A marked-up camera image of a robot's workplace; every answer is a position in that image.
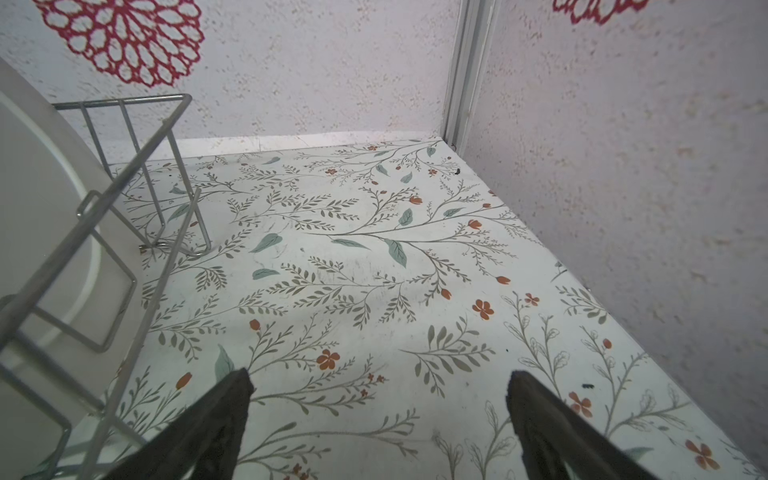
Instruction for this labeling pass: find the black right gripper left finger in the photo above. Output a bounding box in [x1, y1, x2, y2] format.
[105, 369, 254, 479]

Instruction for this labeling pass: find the metal wire dish rack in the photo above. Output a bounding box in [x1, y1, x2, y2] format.
[1, 84, 192, 479]

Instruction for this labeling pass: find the white blue grid plate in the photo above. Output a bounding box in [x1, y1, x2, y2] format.
[1, 64, 142, 479]

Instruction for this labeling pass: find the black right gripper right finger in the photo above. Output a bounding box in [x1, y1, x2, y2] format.
[505, 370, 655, 479]

